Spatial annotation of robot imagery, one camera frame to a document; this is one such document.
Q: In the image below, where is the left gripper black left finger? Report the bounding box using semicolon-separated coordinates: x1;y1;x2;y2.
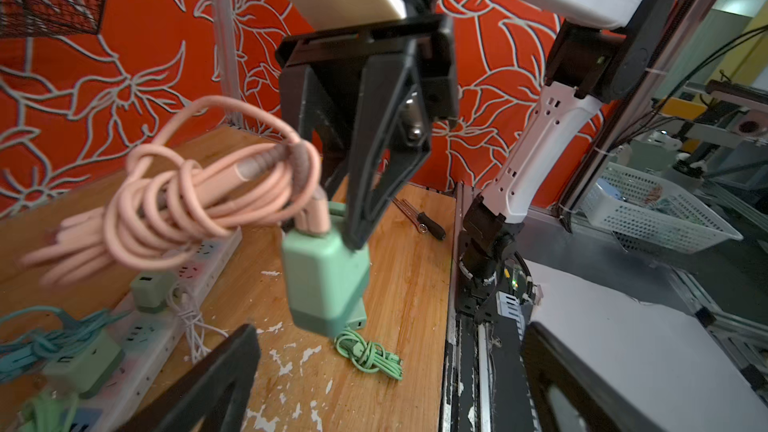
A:
119;324;261;431

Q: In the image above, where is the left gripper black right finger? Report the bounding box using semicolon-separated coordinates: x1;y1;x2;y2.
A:
521;322;661;431

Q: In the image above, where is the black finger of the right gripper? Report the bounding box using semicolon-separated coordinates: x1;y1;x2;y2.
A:
343;47;429;250

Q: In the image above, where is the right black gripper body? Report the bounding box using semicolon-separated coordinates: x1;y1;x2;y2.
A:
275;14;459;192

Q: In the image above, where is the green charger plug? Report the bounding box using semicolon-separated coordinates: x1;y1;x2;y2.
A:
282;202;371;339
347;299;367;330
130;271;177;314
42;331;125;399

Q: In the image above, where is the pink cable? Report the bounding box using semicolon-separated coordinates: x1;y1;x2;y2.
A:
20;95;331;288

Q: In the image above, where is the green charger with green cable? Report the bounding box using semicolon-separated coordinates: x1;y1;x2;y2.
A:
16;391;80;432

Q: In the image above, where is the teal cable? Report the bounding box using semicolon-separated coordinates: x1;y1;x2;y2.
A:
0;305;130;385

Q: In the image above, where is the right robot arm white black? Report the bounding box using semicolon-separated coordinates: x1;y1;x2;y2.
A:
275;0;675;294

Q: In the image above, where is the white multicolour power strip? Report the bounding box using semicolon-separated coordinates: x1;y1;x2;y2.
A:
70;231;242;431

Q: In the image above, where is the white perforated basket outside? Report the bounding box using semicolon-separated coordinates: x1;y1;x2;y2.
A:
581;163;743;254

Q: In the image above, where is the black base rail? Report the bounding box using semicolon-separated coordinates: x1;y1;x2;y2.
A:
438;291;541;431

